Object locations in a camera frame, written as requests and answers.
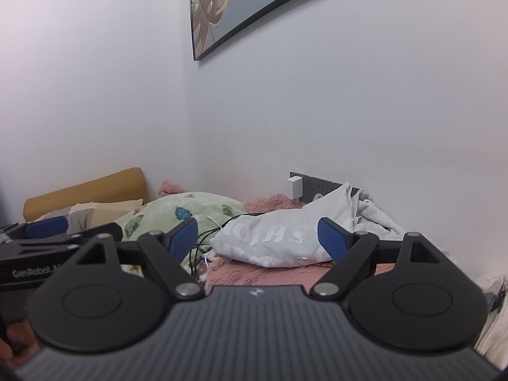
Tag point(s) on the pink fluffy blanket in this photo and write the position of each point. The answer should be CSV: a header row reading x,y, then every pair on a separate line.
x,y
258,274

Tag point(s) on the light grey printed garment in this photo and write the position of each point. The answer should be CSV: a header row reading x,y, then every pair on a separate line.
x,y
274,238

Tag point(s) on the person's left hand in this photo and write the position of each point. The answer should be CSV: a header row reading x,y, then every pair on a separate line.
x,y
18,341

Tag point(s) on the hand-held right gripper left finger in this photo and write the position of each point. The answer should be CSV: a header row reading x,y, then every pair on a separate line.
x,y
183,236

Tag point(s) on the green floral fleece blanket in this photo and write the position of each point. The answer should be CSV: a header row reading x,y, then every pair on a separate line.
x,y
166,210

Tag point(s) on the striped grey beige pillow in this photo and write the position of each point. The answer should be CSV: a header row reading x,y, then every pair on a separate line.
x,y
87,212

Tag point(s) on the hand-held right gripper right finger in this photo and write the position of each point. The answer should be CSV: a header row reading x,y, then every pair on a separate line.
x,y
332,238

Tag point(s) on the white charger plug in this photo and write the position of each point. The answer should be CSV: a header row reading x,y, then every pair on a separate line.
x,y
294,188

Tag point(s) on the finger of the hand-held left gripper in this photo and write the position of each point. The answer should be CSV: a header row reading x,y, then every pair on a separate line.
x,y
105,231
47,226

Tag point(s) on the white terry cloth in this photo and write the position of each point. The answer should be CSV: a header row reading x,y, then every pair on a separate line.
x,y
377,216

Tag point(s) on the grey wall socket panel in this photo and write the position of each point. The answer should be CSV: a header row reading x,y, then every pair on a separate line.
x,y
319,188

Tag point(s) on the white crumpled cloth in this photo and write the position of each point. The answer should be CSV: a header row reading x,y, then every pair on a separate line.
x,y
494,317

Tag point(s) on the framed leaf wall picture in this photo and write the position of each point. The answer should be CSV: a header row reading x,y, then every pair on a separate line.
x,y
246,4

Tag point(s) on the tan wooden headboard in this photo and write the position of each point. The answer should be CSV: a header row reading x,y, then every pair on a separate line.
x,y
91,186

